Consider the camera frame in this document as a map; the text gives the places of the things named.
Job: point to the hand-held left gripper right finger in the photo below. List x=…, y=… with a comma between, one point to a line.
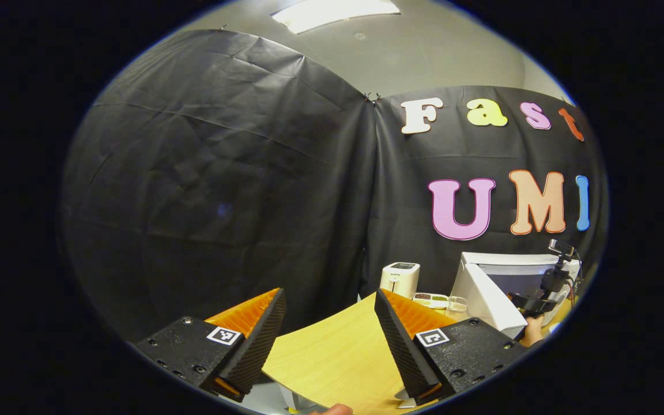
x=401, y=349

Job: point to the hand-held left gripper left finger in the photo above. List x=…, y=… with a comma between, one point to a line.
x=263, y=343

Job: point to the white microwave oven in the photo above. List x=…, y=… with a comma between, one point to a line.
x=485, y=294

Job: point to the tray of small containers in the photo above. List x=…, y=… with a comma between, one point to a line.
x=430, y=300

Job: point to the small white appliance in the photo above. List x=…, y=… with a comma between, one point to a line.
x=399, y=278

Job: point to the ceiling light panel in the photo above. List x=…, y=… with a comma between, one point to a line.
x=332, y=12

